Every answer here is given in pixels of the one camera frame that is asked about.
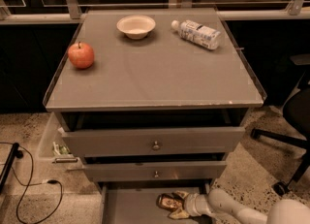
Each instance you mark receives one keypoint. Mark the black office chair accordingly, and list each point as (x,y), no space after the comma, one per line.
(296,112)

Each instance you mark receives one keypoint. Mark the white paper bowl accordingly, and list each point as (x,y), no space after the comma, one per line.
(136,27)

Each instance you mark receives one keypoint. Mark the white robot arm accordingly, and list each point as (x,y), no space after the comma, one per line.
(217,202)

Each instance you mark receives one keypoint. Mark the grey drawer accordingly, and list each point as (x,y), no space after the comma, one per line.
(155,171)
(136,142)
(136,203)

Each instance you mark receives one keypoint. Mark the clear plastic water bottle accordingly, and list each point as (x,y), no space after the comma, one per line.
(197,33)

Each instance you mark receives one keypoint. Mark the grey drawer cabinet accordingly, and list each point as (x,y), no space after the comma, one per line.
(158,82)

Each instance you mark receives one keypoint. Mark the grey top drawer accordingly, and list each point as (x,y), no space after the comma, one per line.
(136,142)

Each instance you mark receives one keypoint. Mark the red apple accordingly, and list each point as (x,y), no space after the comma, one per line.
(81,55)

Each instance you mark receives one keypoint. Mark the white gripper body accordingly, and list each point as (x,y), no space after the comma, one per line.
(193,205)

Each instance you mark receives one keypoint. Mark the black floor stand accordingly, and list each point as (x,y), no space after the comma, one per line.
(14,153)

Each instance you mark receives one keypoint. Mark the metal window rail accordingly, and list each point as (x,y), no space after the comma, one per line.
(155,14)

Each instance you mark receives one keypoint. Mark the grey middle drawer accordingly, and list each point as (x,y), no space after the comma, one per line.
(155,171)

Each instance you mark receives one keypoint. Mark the clear plastic storage bin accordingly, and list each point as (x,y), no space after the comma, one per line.
(52,150)

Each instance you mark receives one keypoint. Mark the grey bottom drawer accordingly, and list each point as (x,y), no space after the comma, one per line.
(136,203)

